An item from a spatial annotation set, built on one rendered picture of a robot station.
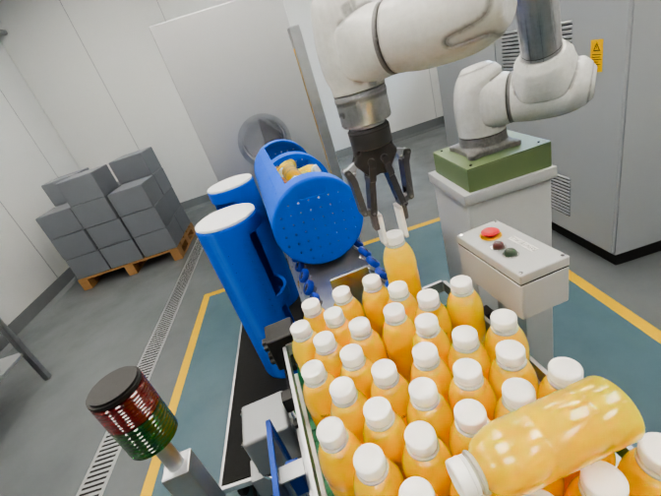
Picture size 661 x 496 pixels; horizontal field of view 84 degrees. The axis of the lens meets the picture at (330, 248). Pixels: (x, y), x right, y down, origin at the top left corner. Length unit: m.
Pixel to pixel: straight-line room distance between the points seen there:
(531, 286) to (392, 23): 0.48
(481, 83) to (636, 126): 1.21
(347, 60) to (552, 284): 0.52
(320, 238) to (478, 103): 0.66
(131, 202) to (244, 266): 2.93
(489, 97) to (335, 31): 0.78
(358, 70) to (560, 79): 0.76
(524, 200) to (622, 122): 1.00
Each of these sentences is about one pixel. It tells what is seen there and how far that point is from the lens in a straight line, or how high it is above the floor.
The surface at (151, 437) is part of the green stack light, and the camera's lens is 0.54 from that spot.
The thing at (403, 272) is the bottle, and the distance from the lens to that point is 0.77.
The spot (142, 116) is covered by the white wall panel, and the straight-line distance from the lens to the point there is 6.36.
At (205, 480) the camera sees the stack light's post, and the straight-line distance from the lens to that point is 0.65.
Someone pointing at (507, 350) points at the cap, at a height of 1.09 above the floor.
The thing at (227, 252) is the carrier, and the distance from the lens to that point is 1.62.
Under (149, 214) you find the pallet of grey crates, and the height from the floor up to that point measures 0.60.
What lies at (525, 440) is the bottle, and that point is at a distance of 0.43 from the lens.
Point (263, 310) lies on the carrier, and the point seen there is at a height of 0.59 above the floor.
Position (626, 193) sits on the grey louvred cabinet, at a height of 0.46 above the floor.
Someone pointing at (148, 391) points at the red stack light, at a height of 1.23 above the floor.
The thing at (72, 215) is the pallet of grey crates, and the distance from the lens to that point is 4.75.
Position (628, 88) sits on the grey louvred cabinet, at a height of 1.00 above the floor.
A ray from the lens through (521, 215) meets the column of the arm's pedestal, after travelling 1.44.
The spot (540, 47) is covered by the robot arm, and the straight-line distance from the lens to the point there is 1.23.
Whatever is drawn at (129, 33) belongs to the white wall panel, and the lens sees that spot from 6.33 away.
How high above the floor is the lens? 1.52
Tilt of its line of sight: 27 degrees down
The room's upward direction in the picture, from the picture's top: 18 degrees counter-clockwise
